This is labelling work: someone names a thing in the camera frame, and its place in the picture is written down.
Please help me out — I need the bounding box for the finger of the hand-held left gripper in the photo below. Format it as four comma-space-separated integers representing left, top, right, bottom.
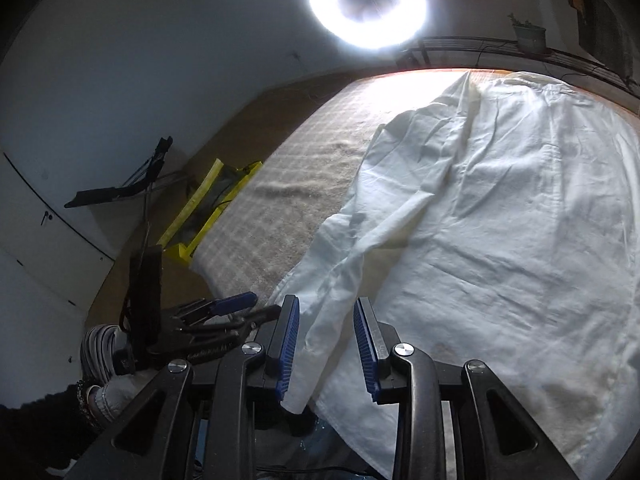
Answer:
175, 305, 282, 343
177, 292, 258, 326

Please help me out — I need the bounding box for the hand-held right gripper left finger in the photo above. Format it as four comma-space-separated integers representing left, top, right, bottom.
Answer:
65, 294, 301, 480

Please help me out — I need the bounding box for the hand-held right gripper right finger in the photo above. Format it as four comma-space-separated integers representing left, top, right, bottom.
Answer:
352, 297, 581, 480

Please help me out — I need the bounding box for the white shirt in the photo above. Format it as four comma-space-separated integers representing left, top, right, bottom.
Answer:
272, 71, 640, 480

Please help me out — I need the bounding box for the person's left forearm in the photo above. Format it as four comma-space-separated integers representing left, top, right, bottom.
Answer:
0, 385, 96, 480

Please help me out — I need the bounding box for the person's left hand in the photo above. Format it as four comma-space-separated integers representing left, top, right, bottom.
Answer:
86, 367, 161, 428

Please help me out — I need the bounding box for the grey striped cloth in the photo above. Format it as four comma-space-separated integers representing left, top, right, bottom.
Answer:
80, 324, 123, 386

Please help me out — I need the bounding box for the yellow box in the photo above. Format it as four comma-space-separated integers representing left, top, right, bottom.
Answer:
157, 158, 263, 266

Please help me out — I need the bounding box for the black folding stand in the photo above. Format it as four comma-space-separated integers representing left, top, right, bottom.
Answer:
64, 136, 173, 211

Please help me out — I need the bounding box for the beige checked blanket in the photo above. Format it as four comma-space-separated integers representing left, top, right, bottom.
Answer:
190, 67, 640, 311

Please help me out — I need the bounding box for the potted plant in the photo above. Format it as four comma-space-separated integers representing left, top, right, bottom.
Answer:
507, 12, 547, 55

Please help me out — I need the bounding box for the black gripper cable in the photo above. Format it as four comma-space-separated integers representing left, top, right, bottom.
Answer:
119, 257, 138, 333

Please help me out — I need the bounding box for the beaded bracelet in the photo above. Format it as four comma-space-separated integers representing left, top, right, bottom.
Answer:
75, 379, 103, 433

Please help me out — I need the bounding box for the ring light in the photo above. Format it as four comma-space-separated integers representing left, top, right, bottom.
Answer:
306, 0, 428, 52

